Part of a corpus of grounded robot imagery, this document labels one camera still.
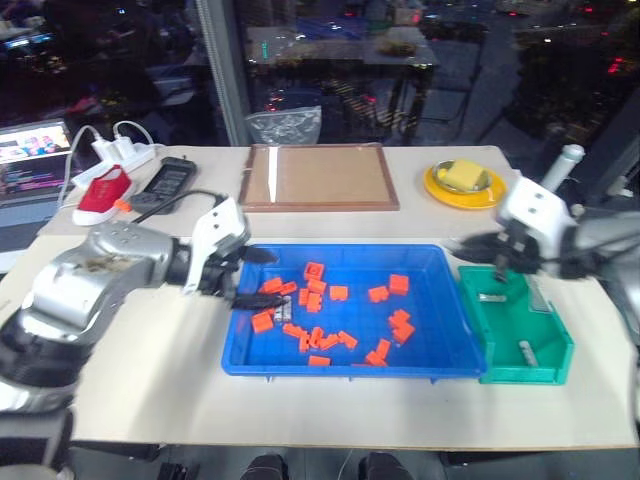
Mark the dark rounded shape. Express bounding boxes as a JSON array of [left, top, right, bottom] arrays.
[[241, 451, 290, 480]]

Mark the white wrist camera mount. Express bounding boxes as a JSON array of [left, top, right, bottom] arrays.
[[494, 176, 577, 252], [182, 196, 252, 296]]

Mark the blue plastic bin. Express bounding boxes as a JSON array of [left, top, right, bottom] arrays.
[[221, 243, 489, 378]]

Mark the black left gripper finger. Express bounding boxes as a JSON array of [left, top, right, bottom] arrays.
[[231, 293, 292, 312], [239, 245, 279, 266]]

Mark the grey white cylinder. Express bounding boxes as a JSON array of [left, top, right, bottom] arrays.
[[541, 144, 587, 192]]

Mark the red canvas shoe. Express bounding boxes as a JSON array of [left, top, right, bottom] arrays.
[[71, 164, 134, 228]]

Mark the green plastic bin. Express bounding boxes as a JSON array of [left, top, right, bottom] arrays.
[[457, 264, 576, 387]]

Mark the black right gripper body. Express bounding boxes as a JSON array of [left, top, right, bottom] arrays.
[[496, 221, 546, 276]]

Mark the clear plastic bag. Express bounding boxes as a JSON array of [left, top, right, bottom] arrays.
[[244, 105, 323, 148]]

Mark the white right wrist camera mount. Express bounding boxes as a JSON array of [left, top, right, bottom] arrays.
[[494, 176, 577, 252]]

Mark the black flat electronic device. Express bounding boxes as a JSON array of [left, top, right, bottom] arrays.
[[141, 156, 199, 198]]

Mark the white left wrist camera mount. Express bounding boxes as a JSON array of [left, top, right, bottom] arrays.
[[182, 196, 252, 296]]

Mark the white charger cable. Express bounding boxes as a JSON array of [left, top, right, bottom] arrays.
[[55, 125, 101, 209], [112, 120, 154, 147]]

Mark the yellow plate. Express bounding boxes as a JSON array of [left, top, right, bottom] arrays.
[[423, 160, 509, 211]]

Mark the brown wooden framed board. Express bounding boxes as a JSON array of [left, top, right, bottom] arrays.
[[238, 143, 402, 214]]

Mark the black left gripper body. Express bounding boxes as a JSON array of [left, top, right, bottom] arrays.
[[198, 244, 250, 302]]

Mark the white power strip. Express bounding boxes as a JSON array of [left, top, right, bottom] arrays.
[[71, 141, 167, 190]]

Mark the yellow sponge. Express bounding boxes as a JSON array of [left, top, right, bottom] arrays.
[[444, 159, 484, 192]]

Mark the open laptop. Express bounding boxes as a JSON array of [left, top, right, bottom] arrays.
[[0, 118, 75, 232]]

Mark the grey window pillar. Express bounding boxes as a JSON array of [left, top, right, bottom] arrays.
[[196, 0, 252, 148]]

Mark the black power adapter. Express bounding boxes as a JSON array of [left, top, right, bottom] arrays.
[[130, 191, 177, 217]]

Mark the silver metal dish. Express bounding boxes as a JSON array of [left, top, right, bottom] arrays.
[[433, 159, 492, 194]]

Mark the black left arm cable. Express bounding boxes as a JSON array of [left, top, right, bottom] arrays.
[[131, 188, 227, 224]]

